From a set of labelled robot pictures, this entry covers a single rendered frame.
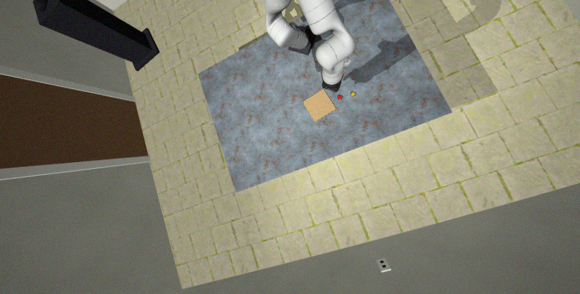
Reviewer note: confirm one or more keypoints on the tan flat mat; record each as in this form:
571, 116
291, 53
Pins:
319, 105

